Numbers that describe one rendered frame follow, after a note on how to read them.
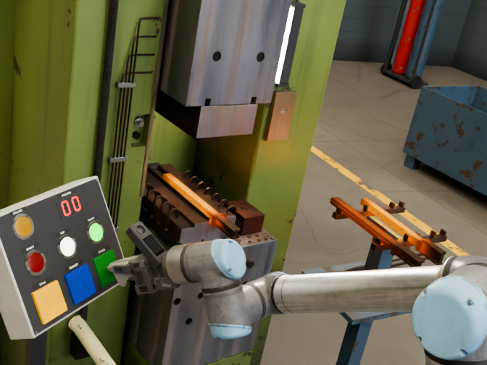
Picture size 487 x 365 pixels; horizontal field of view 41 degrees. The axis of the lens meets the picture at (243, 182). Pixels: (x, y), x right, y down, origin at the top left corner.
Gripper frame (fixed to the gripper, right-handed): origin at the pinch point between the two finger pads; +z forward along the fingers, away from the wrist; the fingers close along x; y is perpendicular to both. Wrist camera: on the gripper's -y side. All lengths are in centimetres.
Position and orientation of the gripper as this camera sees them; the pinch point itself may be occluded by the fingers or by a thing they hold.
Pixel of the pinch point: (111, 264)
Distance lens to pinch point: 166.5
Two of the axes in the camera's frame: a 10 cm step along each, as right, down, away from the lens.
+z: -8.3, 1.6, 5.3
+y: 2.8, 9.5, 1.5
